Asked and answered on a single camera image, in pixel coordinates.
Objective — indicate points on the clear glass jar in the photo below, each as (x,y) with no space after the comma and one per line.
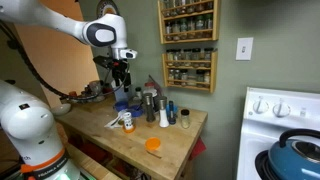
(95,87)

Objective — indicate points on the glass spice jar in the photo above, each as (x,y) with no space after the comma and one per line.
(169,28)
(187,54)
(170,55)
(208,22)
(209,3)
(190,5)
(184,75)
(200,4)
(208,54)
(166,8)
(182,6)
(183,26)
(171,75)
(200,76)
(207,77)
(173,7)
(200,23)
(177,75)
(191,25)
(176,27)
(196,54)
(177,55)

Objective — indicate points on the black lidded spice jar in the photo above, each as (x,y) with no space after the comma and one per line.
(185,119)

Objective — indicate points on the small white black-lidded jar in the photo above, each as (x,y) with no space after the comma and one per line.
(138,93)

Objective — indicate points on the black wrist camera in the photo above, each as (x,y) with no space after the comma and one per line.
(101,62)

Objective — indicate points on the white salt grinder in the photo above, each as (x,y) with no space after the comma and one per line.
(163,115)

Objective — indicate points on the patterned decorative wall plate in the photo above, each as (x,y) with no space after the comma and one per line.
(106,5)

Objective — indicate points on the black stove burner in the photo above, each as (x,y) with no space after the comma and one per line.
(262,165)

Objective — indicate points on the blue tissue box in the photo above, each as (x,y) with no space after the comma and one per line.
(121,95)

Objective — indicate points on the red cloth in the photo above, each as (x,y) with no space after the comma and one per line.
(198,148)

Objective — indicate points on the orange jar lid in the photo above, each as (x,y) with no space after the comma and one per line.
(129,129)

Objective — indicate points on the dark blue bottle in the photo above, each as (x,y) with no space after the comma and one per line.
(171,113)

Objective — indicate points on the white jar red lid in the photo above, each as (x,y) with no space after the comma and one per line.
(150,90)

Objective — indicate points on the tall wooden spice rack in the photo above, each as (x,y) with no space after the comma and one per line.
(188,40)

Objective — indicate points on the dark metal pepper grinder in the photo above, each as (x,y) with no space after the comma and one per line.
(149,108)

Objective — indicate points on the blue plastic bowl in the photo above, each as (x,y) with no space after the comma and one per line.
(120,106)

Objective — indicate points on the white bowl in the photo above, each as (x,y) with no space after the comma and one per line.
(61,109)

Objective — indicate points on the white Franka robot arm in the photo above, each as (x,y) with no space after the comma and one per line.
(30,123)

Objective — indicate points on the blue measuring cup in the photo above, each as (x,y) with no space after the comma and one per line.
(136,111)

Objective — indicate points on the white stove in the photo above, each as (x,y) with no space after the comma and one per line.
(266,133)

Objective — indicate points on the wooden table shelf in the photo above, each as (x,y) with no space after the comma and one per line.
(91,165)

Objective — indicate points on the orange round lid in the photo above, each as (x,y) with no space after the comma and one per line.
(152,144)

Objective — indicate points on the short wooden spice rack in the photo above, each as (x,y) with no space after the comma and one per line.
(190,87)

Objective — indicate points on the white stove knob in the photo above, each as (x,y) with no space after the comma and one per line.
(281,109)
(260,106)

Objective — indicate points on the wooden cutting board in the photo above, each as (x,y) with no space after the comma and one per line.
(96,101)

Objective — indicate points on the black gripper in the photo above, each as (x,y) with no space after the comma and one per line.
(119,69)

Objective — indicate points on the white light switch plate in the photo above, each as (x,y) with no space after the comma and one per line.
(244,48)

